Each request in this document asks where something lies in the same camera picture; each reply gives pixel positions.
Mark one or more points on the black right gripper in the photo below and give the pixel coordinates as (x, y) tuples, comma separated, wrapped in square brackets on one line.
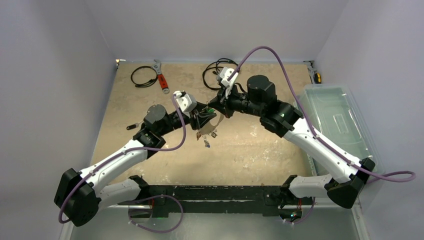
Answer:
[(224, 104)]

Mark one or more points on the red handled adjustable wrench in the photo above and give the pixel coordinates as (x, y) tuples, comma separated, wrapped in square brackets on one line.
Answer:
[(162, 80)]

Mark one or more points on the clear plastic storage bin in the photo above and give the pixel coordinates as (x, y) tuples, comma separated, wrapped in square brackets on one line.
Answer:
[(334, 113)]

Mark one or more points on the yellow black clamp tool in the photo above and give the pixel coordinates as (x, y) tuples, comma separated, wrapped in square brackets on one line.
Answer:
[(314, 75)]

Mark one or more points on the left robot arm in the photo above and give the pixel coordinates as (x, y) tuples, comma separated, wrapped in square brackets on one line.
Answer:
[(81, 194)]

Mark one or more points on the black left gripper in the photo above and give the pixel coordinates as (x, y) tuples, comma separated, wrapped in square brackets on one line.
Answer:
[(196, 121)]

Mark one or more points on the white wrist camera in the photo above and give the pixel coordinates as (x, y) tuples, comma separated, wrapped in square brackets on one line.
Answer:
[(227, 78), (185, 101)]

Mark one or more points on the metal key organizer ring plate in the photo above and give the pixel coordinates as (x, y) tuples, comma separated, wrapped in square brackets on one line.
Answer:
[(209, 130)]

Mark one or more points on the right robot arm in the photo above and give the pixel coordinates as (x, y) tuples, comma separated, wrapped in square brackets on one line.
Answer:
[(347, 174)]

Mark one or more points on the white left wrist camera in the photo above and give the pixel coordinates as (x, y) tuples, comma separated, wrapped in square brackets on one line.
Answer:
[(185, 101)]

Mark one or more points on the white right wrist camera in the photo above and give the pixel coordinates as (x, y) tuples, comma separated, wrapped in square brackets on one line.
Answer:
[(227, 78)]

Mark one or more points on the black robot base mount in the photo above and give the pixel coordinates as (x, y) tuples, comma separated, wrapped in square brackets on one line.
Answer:
[(267, 200)]

